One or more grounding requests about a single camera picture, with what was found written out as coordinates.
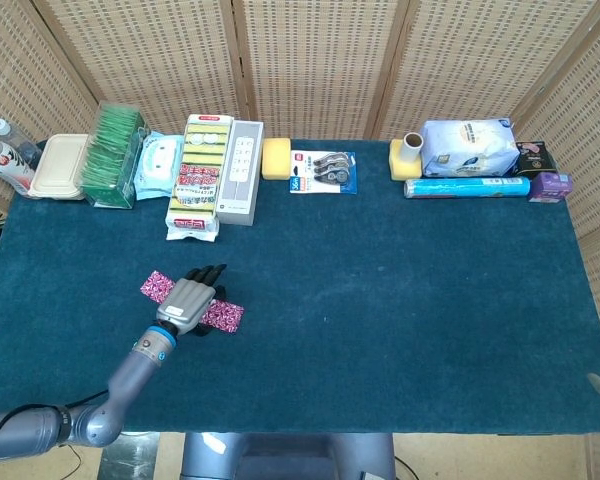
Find white bottle red label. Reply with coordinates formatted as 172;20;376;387
0;133;37;197

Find plain yellow sponge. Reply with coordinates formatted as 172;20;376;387
261;138;294;181

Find beige lidded food container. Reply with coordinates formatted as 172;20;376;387
27;133;90;202

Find green tea bag box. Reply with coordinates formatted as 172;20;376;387
79;101;151;210

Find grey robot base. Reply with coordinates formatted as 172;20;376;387
179;432;397;480

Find yellow sponge green underside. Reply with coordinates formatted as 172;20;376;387
388;138;425;182

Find small black box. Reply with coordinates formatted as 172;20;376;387
510;140;557;179

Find dark blue table mat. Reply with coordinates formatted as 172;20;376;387
0;138;600;435

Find grey metal floor plate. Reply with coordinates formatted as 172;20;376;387
99;432;160;480

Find small purple box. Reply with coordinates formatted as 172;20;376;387
527;171;575;204

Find white blue tissue pack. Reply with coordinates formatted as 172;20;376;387
419;117;521;179

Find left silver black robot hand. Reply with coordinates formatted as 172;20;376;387
154;262;230;337

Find white paper roll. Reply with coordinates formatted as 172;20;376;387
402;131;425;164

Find white power strip box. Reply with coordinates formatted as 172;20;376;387
214;119;265;227

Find pink patterned cloth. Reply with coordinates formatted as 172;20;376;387
202;298;246;334
138;269;177;305

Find correction tape blister pack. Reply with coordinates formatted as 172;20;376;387
288;149;359;196

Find clear water bottle white cap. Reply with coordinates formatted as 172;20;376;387
0;118;44;169

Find light blue wet wipes pack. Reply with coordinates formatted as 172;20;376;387
133;130;186;202

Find wicker folding screen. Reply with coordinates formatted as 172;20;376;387
0;0;600;480

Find yellow green sponge multipack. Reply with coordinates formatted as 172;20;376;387
164;113;236;243

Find blue plastic wrap roll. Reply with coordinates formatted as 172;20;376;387
403;175;532;200

